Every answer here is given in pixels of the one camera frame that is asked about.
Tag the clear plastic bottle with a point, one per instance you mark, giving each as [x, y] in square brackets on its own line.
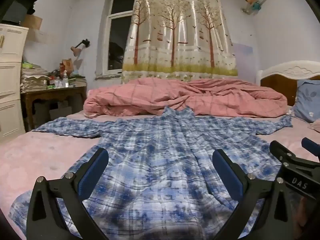
[65, 80]

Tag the pink wall lamp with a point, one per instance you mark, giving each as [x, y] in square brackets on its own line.
[75, 50]

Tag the dark bag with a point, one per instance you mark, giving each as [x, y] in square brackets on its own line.
[22, 2]

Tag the cardboard box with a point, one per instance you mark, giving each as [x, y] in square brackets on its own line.
[32, 21]

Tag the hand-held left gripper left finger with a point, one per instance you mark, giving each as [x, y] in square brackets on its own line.
[93, 172]

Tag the pink cloth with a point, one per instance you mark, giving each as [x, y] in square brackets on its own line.
[315, 126]

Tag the white framed window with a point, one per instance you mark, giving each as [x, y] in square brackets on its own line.
[117, 30]

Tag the white drawer cabinet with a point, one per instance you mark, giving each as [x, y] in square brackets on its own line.
[11, 80]

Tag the tree print curtain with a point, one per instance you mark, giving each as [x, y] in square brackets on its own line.
[175, 42]

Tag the bed with pink sheet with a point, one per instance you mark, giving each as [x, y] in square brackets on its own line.
[50, 155]

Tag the white and wooden headboard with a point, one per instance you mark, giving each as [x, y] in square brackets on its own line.
[287, 71]

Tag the grey box under table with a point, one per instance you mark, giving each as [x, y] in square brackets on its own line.
[61, 112]

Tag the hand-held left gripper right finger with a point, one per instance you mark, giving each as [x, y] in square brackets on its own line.
[228, 175]

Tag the hanging doll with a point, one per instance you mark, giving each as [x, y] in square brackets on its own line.
[251, 1]

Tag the brown paper bag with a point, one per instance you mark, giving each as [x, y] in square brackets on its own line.
[67, 65]

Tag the blue plaid shirt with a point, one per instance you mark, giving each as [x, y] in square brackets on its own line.
[162, 155]

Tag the stack of papers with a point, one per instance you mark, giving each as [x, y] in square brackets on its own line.
[33, 78]

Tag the stack of books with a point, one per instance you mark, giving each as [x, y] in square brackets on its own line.
[78, 82]

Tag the pink checked quilt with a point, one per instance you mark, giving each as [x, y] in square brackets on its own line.
[200, 97]

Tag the blue floral pillow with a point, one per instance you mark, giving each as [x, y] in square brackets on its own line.
[307, 100]

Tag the dark wooden table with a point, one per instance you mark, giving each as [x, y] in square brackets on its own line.
[50, 91]

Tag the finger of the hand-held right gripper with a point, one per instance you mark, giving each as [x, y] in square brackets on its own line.
[281, 151]
[311, 145]

